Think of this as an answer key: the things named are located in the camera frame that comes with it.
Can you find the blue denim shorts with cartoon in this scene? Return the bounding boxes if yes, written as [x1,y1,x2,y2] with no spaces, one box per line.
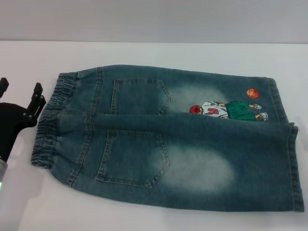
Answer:
[30,64,305,213]

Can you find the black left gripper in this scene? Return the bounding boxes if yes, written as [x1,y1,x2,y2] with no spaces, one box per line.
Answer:
[0,77,47,164]

